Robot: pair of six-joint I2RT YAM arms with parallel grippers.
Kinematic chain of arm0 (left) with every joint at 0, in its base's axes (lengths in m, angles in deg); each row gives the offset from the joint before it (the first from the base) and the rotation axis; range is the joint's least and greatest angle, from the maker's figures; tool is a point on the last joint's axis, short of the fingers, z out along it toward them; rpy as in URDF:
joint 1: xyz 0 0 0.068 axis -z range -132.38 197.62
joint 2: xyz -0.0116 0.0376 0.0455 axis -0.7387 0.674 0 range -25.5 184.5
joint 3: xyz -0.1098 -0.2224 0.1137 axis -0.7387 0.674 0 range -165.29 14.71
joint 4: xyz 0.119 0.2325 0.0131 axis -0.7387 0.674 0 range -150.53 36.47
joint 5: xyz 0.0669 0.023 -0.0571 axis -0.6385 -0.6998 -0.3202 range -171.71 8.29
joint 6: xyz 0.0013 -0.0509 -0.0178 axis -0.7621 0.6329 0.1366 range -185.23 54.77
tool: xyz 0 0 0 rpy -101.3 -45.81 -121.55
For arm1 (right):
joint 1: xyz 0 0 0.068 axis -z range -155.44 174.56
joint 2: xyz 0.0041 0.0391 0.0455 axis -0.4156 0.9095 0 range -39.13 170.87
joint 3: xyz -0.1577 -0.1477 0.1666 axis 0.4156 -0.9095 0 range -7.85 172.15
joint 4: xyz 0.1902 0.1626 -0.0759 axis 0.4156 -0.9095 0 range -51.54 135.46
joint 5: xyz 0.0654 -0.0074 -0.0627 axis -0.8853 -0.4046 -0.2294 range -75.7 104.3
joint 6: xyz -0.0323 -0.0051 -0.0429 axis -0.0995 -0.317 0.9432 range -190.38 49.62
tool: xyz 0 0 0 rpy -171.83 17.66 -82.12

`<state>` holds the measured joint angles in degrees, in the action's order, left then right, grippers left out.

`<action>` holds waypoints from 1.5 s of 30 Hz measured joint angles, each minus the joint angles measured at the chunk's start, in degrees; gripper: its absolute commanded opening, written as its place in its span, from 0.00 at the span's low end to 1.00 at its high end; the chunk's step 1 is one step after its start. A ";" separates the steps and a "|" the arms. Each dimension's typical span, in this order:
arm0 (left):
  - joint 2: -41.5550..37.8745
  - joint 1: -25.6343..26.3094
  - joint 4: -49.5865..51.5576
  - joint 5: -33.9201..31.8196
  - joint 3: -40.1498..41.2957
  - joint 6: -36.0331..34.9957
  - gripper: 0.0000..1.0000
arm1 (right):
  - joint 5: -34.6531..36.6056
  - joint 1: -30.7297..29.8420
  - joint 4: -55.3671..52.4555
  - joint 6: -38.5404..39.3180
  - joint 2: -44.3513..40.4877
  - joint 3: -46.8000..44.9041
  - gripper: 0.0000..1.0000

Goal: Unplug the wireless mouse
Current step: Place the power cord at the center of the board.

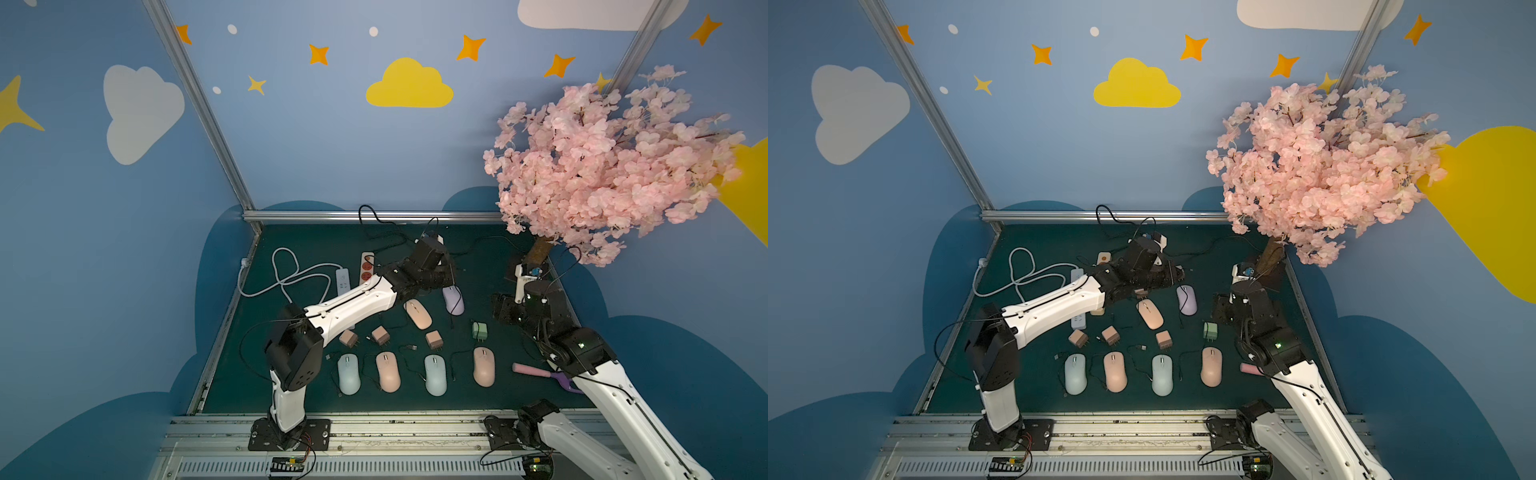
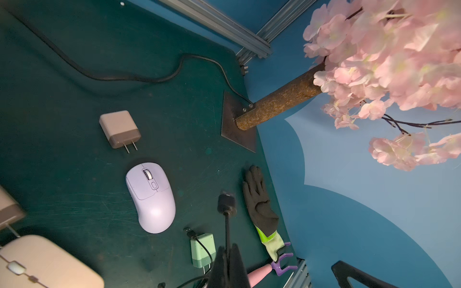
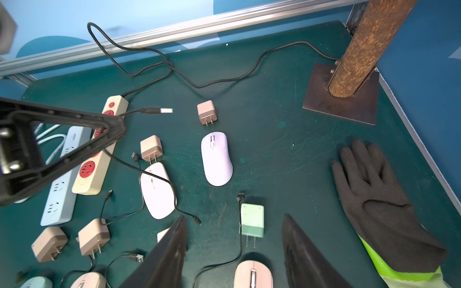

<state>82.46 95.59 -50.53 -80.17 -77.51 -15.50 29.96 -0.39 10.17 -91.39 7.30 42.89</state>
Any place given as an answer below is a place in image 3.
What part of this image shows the pink USB charger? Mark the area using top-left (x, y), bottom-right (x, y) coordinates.
top-left (31, 227), bottom-right (68, 262)
top-left (78, 218), bottom-right (110, 259)

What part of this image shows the white power strip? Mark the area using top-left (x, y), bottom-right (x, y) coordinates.
top-left (40, 126), bottom-right (91, 226)

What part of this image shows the peach wireless mouse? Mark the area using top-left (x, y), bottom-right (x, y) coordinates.
top-left (140, 174), bottom-right (177, 220)

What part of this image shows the black loose usb cable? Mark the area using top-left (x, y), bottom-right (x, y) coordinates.
top-left (59, 255), bottom-right (95, 288)
top-left (191, 192), bottom-right (246, 288)

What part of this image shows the beige wooden power strip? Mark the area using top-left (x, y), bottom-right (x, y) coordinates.
top-left (72, 96), bottom-right (128, 196)

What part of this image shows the aluminium back frame bar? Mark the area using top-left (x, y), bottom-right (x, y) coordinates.
top-left (1, 0), bottom-right (359, 76)

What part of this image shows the pink wireless mouse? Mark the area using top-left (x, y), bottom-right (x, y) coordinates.
top-left (234, 260), bottom-right (274, 288)
top-left (71, 272), bottom-right (106, 288)

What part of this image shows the black green work glove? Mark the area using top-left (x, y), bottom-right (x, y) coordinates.
top-left (331, 139), bottom-right (449, 288)

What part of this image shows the pink USB charger plug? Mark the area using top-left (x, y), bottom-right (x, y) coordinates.
top-left (157, 228), bottom-right (169, 243)

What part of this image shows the black cable beige charger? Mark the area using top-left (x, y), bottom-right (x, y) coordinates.
top-left (98, 152), bottom-right (145, 227)

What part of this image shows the green USB charger plug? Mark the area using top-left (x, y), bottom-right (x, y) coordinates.
top-left (241, 204), bottom-right (265, 248)

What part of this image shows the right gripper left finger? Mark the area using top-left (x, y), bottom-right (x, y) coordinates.
top-left (121, 216), bottom-right (187, 288)

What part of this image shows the purple wireless mouse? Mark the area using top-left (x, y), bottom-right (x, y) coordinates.
top-left (200, 132), bottom-right (234, 187)

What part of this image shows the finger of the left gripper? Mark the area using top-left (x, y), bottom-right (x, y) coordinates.
top-left (1, 98), bottom-right (127, 206)

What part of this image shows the white power cable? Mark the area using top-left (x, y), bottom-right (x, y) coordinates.
top-left (14, 122), bottom-right (67, 204)

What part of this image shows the pink wireless mouse front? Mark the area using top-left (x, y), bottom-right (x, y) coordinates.
top-left (71, 272), bottom-right (106, 288)

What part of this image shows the light green wireless mouse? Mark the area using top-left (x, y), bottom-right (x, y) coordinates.
top-left (20, 276), bottom-right (53, 288)

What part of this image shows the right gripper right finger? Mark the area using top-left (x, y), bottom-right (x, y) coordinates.
top-left (282, 214), bottom-right (351, 288)

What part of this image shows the black power cable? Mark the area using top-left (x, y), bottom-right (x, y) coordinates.
top-left (86, 22), bottom-right (341, 98)

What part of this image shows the pink cherry blossom tree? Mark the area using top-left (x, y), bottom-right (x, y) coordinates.
top-left (302, 0), bottom-right (419, 127)

